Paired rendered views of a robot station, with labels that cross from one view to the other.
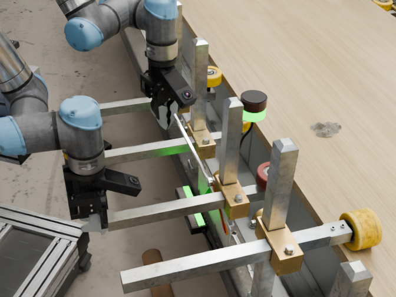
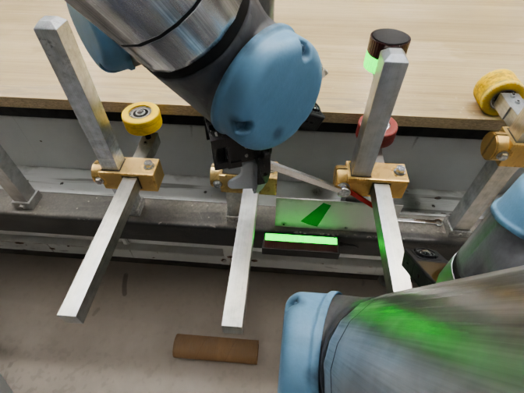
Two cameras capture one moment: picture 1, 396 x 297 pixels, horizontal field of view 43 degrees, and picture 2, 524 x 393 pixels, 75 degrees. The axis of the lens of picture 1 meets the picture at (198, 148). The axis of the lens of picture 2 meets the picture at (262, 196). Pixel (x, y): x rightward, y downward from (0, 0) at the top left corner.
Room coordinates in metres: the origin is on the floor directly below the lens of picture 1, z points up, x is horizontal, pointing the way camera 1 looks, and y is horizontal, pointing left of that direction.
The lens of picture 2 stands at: (0.93, 0.44, 1.34)
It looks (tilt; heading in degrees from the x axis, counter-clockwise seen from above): 49 degrees down; 293
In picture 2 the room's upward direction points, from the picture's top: straight up
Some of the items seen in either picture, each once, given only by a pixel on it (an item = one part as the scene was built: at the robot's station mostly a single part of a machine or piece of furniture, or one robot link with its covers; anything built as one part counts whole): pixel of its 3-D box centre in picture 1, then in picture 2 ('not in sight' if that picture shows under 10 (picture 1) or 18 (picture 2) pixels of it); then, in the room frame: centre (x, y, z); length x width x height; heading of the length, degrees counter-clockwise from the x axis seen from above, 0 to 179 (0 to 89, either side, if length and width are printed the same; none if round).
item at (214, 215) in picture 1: (212, 207); (335, 216); (0.96, -0.04, 0.75); 0.26 x 0.01 x 0.10; 18
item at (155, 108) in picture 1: (159, 103); (260, 159); (1.07, 0.10, 1.00); 0.05 x 0.02 x 0.09; 128
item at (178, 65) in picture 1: (175, 72); (105, 146); (1.41, 0.08, 0.90); 0.03 x 0.03 x 0.48; 18
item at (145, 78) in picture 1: (160, 76); (238, 118); (1.11, 0.10, 1.06); 0.09 x 0.08 x 0.12; 38
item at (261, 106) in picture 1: (253, 101); (388, 44); (0.95, -0.12, 1.10); 0.06 x 0.06 x 0.02
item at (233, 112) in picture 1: (227, 180); (359, 171); (0.94, -0.08, 0.87); 0.03 x 0.03 x 0.48; 18
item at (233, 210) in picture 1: (231, 192); (368, 178); (0.92, -0.09, 0.85); 0.13 x 0.06 x 0.05; 18
